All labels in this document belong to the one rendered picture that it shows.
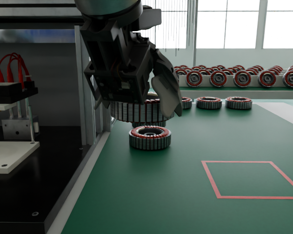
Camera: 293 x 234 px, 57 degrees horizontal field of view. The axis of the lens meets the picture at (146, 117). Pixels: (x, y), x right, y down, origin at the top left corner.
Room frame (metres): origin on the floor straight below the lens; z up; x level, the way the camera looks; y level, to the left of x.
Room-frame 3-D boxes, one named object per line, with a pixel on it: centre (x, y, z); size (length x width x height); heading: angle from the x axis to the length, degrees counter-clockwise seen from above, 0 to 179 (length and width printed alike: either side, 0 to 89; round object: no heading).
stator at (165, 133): (0.69, -0.01, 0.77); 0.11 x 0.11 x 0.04
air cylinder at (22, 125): (0.69, 0.33, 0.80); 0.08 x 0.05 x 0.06; 89
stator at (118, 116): (0.46, 0.01, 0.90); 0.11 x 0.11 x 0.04
